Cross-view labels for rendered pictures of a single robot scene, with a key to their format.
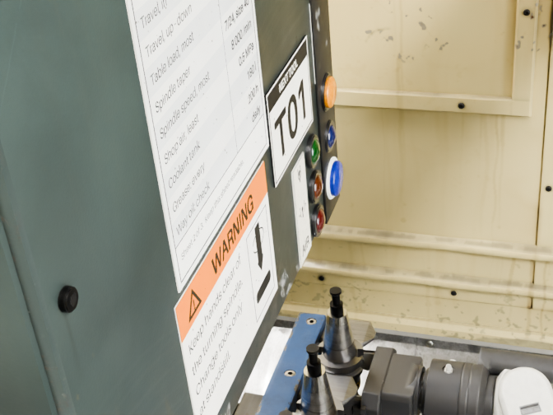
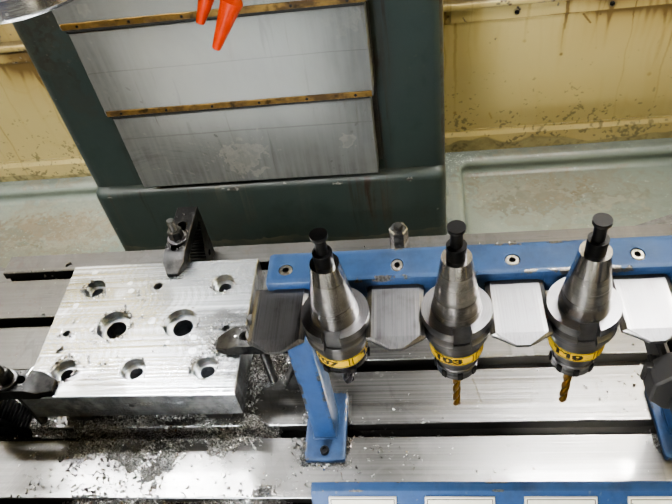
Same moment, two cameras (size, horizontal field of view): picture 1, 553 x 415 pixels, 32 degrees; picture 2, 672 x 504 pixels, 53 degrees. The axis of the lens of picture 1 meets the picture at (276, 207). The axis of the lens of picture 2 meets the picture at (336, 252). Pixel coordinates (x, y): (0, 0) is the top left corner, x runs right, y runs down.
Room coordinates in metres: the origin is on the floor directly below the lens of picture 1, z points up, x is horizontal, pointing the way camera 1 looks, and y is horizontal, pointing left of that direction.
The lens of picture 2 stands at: (0.59, -0.33, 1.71)
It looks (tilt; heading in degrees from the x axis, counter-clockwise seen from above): 47 degrees down; 81
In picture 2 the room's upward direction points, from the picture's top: 11 degrees counter-clockwise
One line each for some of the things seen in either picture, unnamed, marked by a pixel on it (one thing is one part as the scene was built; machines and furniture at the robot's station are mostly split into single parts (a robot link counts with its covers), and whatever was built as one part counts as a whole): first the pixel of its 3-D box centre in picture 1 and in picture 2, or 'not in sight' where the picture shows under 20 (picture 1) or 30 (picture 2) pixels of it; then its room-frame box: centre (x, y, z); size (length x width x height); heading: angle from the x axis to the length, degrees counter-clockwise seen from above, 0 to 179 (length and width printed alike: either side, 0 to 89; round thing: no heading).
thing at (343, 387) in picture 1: (329, 388); (647, 309); (0.90, -0.04, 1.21); 0.07 x 0.05 x 0.01; 70
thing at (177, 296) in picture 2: not in sight; (152, 334); (0.42, 0.32, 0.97); 0.29 x 0.23 x 0.05; 160
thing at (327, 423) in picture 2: not in sight; (310, 367); (0.61, 0.12, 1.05); 0.10 x 0.05 x 0.30; 70
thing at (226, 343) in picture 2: not in sight; (268, 350); (0.57, 0.22, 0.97); 0.13 x 0.03 x 0.15; 160
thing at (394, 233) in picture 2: not in sight; (400, 255); (0.79, 0.32, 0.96); 0.03 x 0.03 x 0.13
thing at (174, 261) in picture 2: not in sight; (185, 250); (0.49, 0.45, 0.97); 0.13 x 0.03 x 0.15; 70
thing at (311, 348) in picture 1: (313, 359); (599, 235); (0.85, -0.02, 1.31); 0.02 x 0.02 x 0.03
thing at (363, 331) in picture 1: (350, 332); not in sight; (1.01, -0.08, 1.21); 0.07 x 0.05 x 0.01; 70
